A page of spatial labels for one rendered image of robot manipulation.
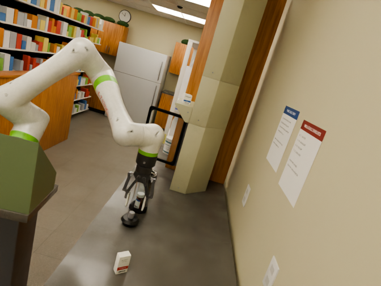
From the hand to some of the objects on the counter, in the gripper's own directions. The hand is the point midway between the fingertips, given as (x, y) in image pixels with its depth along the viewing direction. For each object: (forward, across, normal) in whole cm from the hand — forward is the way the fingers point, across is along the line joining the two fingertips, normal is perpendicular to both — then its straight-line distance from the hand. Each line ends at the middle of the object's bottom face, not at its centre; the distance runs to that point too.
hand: (135, 202), depth 135 cm
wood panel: (+13, -30, -88) cm, 93 cm away
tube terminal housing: (+13, -26, -65) cm, 72 cm away
